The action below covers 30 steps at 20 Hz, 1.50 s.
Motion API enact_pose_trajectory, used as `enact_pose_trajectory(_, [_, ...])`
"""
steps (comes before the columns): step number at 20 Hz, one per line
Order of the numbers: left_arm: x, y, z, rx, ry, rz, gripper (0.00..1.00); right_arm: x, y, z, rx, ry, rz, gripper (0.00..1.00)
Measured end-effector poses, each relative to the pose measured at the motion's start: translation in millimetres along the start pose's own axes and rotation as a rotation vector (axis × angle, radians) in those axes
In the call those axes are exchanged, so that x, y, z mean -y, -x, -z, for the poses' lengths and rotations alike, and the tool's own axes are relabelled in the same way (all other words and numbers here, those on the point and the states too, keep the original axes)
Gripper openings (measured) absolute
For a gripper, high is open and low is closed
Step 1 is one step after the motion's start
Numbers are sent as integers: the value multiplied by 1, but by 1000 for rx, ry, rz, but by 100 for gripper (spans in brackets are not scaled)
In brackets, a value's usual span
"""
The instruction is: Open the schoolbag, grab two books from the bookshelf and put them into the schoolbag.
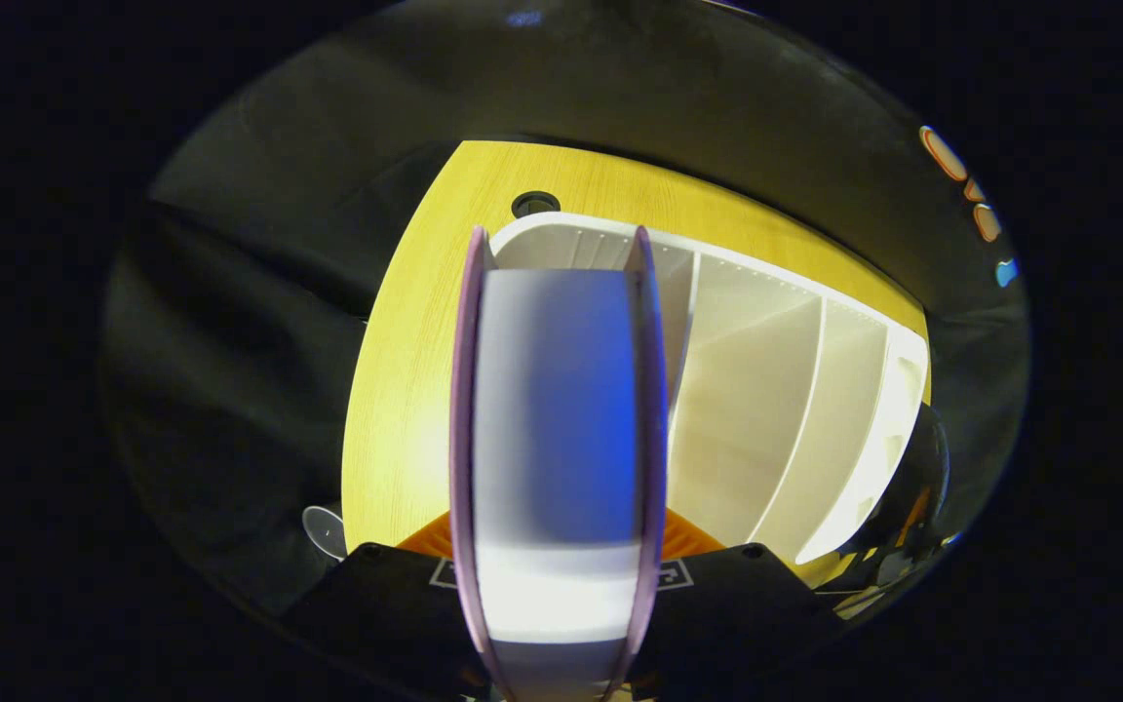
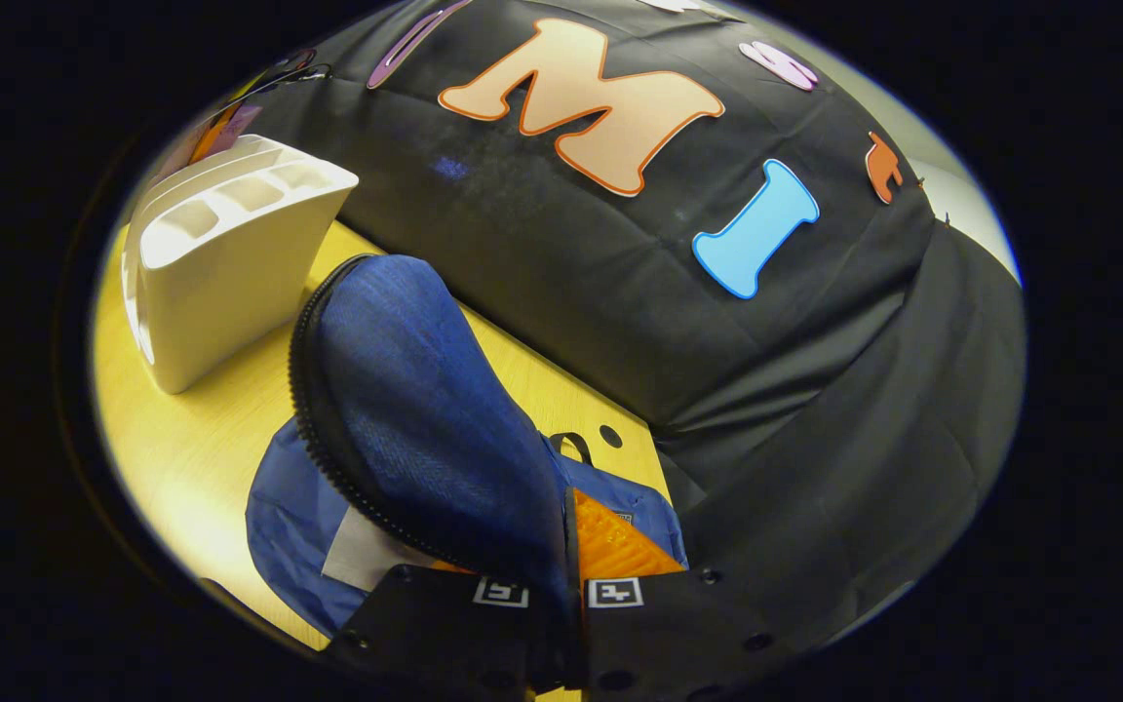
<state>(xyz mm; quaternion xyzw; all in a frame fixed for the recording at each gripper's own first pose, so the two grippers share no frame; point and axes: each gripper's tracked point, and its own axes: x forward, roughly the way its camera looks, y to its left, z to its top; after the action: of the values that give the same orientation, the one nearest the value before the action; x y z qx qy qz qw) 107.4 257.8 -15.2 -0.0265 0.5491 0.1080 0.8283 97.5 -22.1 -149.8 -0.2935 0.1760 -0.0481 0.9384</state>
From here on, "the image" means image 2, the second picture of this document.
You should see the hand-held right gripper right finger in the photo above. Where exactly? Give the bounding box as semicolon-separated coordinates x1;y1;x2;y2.
566;487;801;698

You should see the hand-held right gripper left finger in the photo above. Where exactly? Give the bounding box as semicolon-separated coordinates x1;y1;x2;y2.
326;558;570;698

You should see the blue schoolbag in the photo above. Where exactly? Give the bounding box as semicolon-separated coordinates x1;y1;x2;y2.
246;253;689;640

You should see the white plastic bookshelf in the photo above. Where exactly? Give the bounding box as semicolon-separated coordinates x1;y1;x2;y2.
121;134;360;395

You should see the pink book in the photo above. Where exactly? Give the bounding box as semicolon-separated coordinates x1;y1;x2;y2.
186;102;265;172

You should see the black backdrop cloth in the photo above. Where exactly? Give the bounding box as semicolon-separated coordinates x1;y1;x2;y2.
230;0;1026;644

